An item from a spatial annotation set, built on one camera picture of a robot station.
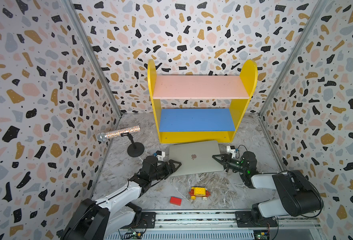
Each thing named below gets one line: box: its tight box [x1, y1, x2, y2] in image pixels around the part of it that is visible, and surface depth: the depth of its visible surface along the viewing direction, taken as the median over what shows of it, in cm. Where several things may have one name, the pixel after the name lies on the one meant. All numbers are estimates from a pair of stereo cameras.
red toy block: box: [169, 196, 183, 206], surface depth 81 cm
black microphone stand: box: [120, 132, 145, 158], surface depth 100 cm
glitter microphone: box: [96, 125, 141, 142], surface depth 83 cm
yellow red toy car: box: [188, 186, 211, 201], surface depth 81 cm
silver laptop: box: [169, 140, 224, 176], surface depth 84 cm
